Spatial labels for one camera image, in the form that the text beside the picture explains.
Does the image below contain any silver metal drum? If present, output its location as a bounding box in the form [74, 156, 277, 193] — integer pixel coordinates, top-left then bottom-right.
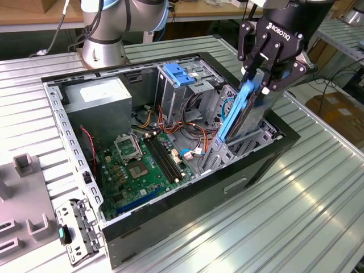
[340, 8, 364, 28]

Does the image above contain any blue data wire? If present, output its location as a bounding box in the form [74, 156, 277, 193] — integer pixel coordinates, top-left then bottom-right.
[221, 98, 237, 126]

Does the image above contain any metal socket cover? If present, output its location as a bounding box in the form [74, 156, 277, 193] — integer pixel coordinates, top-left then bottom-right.
[113, 133, 143, 165]

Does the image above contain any black RAM slot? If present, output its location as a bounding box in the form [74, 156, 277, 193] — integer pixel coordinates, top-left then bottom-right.
[152, 135, 184, 180]
[143, 138, 176, 184]

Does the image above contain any grey power supply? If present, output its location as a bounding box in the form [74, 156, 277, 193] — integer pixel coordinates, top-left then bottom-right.
[63, 76, 134, 146]

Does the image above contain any grey metal drive cage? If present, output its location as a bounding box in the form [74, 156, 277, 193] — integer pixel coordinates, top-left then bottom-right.
[155, 59, 225, 126]

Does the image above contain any wooden workbench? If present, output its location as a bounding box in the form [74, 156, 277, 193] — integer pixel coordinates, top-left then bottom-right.
[0, 0, 339, 34]

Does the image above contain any black teal latch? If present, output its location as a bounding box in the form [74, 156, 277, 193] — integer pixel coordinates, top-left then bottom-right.
[58, 224, 73, 245]

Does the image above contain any silver slot bracket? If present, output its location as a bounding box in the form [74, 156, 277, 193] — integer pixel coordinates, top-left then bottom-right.
[55, 197, 103, 268]

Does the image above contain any grey parts rack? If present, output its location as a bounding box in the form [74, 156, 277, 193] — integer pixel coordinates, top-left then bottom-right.
[0, 152, 62, 258]

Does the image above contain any orange black wire bundle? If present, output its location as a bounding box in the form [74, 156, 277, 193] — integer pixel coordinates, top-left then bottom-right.
[139, 105, 225, 153]

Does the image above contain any hard disk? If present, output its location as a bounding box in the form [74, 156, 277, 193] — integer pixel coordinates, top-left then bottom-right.
[217, 68, 281, 143]

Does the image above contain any grey metal disk bay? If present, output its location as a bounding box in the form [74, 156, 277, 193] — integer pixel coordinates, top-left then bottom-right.
[198, 122, 278, 176]

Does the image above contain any green motherboard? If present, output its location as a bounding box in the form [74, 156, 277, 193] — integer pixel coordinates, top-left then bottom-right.
[95, 132, 197, 221]

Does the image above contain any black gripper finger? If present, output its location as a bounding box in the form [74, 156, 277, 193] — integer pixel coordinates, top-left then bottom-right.
[255, 39, 308, 107]
[238, 21, 270, 86]

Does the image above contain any large cardboard box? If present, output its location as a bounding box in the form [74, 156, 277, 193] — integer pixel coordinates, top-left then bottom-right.
[305, 92, 364, 140]

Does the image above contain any black PC case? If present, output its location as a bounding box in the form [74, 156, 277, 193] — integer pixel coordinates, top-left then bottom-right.
[40, 51, 301, 270]

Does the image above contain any blue plastic drive bracket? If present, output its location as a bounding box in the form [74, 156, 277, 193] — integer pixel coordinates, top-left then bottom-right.
[163, 63, 197, 86]

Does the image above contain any CPU socket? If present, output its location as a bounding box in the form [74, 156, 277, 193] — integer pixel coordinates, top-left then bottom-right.
[127, 160, 150, 180]

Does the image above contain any blue expansion slot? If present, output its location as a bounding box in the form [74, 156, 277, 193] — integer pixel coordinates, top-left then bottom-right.
[116, 186, 163, 216]

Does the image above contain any thin blue board wire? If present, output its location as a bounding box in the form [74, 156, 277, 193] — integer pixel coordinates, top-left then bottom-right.
[180, 147, 207, 157]

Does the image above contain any black case fan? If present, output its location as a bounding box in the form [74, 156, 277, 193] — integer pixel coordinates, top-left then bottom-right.
[74, 125, 99, 185]

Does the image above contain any cable with metal connector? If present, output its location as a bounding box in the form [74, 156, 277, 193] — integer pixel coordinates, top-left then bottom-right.
[30, 0, 71, 57]

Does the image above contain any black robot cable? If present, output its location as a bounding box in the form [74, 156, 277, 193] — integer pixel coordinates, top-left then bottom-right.
[68, 0, 105, 53]

